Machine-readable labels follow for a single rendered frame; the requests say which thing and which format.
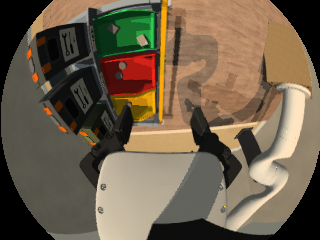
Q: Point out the red open bin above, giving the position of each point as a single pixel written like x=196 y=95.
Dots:
x=137 y=76

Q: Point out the yellow bar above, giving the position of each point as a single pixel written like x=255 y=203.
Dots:
x=162 y=55

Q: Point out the green bin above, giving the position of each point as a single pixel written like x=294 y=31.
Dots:
x=132 y=23

